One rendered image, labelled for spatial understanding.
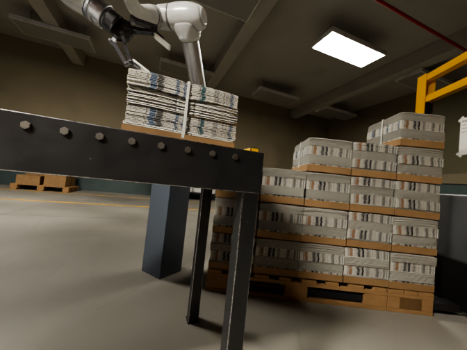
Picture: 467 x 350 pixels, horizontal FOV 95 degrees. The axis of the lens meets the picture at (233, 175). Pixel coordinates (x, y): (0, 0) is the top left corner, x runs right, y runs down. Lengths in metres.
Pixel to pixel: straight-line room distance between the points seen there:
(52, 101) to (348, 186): 8.26
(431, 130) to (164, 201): 1.84
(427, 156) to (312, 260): 1.01
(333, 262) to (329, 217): 0.29
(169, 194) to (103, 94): 7.10
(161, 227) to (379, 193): 1.47
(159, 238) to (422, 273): 1.74
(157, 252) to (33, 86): 7.78
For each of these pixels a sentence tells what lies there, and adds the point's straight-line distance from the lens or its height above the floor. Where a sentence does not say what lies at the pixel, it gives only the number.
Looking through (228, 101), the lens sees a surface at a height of 1.00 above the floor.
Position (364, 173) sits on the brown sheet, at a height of 0.86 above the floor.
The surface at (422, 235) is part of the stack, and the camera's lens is 1.87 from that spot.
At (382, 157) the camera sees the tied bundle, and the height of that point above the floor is 0.97.
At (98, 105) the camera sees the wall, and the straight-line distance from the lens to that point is 8.36.
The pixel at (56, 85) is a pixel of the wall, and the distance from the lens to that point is 8.77.
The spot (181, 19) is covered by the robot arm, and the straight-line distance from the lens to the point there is 1.43.
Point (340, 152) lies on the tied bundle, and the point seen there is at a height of 0.98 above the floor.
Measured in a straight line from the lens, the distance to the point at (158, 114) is 0.77.
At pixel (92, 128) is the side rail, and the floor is 0.79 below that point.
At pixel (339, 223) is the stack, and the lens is 1.56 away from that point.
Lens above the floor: 0.70
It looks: 2 degrees up
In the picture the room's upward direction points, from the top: 6 degrees clockwise
